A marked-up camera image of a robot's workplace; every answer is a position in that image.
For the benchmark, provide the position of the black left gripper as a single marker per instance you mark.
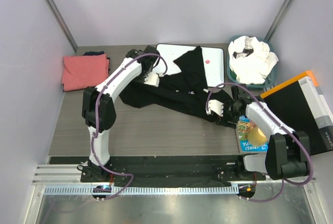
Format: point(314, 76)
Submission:
point(145, 73)

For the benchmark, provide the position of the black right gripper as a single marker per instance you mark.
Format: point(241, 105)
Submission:
point(227, 113)

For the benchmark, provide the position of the black floral print t-shirt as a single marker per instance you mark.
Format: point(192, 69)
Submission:
point(184, 92)

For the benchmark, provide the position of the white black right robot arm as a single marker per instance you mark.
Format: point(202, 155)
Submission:
point(288, 151)

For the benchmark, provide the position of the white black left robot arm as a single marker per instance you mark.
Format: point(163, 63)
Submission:
point(99, 112)

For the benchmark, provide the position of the white crumpled t-shirts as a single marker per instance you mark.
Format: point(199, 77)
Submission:
point(251, 61)

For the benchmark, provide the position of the blue picture book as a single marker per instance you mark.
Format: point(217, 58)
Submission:
point(242, 129)

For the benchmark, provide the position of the pink cube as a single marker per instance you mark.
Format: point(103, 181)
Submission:
point(253, 125)

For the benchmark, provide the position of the yellow mug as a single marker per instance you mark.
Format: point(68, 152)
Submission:
point(256, 137)

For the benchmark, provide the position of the teal laundry basket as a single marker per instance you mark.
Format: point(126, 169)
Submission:
point(270, 78)

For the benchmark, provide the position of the white tray board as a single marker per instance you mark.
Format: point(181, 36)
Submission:
point(213, 61)

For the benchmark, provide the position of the folded dark navy t-shirt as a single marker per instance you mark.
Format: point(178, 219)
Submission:
point(93, 52)

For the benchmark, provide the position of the black orange box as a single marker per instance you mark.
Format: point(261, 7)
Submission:
point(300, 104)

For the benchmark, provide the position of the folded coral pink t-shirt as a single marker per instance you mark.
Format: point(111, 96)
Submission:
point(80, 72)

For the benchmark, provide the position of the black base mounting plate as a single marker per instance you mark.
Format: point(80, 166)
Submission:
point(176, 169)

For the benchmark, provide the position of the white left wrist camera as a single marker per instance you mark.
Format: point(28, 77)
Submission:
point(153, 79)

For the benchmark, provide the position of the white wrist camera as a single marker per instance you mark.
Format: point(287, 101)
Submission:
point(215, 107)
point(153, 79)

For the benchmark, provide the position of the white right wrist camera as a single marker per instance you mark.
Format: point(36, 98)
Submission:
point(215, 107)

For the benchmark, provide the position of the aluminium rail frame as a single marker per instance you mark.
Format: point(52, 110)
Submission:
point(66, 180)

